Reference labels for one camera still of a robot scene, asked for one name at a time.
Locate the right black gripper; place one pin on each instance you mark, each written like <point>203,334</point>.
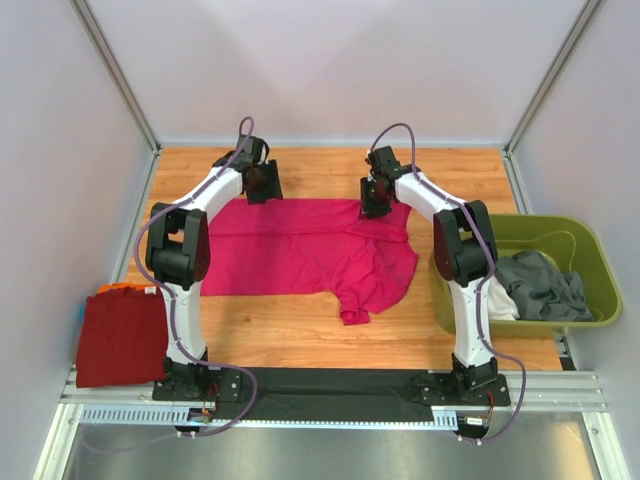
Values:
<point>369,210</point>

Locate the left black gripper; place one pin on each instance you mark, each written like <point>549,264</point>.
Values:
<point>273,190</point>

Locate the pink t-shirt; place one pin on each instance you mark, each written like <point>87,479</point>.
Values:
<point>308,246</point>

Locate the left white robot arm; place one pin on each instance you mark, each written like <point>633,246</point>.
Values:
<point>178,256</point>

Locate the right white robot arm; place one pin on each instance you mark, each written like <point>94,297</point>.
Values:
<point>464,253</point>

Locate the white t-shirt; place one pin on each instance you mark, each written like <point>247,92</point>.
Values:
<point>500,305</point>

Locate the orange folded t-shirt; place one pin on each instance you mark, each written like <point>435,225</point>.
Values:
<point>121,285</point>

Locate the grey t-shirt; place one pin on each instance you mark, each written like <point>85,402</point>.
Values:
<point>540,291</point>

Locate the olive green plastic bin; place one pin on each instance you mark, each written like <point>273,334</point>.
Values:
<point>571,247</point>

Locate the dark red folded t-shirt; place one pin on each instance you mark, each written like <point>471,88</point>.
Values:
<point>123,339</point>

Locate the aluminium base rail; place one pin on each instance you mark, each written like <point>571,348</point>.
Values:
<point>341,424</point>

